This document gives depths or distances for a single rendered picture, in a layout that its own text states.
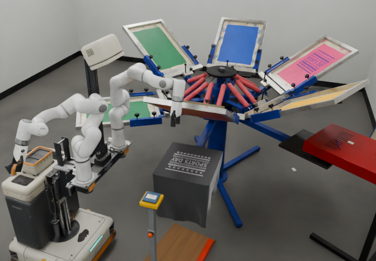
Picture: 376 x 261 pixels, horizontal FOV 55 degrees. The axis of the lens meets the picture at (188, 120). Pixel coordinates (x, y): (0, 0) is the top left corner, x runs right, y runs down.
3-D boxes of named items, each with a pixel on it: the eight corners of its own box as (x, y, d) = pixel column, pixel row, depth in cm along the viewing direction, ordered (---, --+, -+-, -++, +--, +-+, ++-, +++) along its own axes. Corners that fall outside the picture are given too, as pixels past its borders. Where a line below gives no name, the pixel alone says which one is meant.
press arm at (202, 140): (188, 180, 281) (188, 174, 278) (181, 179, 283) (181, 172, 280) (221, 111, 386) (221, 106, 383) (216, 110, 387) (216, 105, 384)
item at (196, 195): (206, 229, 282) (209, 186, 262) (153, 216, 293) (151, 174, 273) (207, 226, 285) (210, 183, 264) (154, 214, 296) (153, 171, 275)
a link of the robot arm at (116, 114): (107, 128, 263) (105, 109, 255) (118, 120, 273) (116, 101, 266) (118, 132, 259) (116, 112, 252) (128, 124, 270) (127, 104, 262)
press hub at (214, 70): (227, 189, 406) (238, 77, 341) (193, 182, 416) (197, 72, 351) (234, 169, 440) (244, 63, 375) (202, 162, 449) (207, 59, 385)
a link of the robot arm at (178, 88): (160, 76, 226) (167, 76, 235) (159, 93, 228) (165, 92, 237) (183, 80, 221) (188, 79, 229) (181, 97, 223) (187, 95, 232)
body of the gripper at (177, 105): (174, 96, 234) (173, 113, 236) (169, 99, 224) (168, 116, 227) (186, 98, 232) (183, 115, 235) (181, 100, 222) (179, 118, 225)
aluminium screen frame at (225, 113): (225, 114, 236) (226, 108, 236) (142, 101, 250) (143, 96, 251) (237, 123, 313) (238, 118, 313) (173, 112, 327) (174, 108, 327)
